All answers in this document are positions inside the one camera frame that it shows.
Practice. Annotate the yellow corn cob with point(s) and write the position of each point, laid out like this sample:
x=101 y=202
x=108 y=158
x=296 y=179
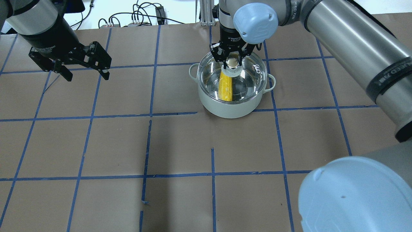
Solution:
x=225 y=89

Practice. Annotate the aluminium frame post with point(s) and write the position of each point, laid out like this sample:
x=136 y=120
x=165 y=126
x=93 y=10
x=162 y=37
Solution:
x=206 y=16

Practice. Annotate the glass pot lid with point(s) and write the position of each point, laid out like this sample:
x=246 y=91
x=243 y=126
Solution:
x=249 y=80

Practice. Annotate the pale green cooking pot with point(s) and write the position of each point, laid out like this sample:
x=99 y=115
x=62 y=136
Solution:
x=229 y=111

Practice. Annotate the black power adapter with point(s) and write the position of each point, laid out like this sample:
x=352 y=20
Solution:
x=160 y=15

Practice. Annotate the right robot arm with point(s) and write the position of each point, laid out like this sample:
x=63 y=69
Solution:
x=369 y=193

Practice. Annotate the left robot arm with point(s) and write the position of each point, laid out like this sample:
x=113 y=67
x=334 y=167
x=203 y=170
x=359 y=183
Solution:
x=31 y=17

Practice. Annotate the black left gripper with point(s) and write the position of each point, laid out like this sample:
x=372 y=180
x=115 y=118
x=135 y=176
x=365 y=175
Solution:
x=51 y=38

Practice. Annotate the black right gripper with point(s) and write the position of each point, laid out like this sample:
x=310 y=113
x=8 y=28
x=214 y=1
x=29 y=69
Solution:
x=228 y=38

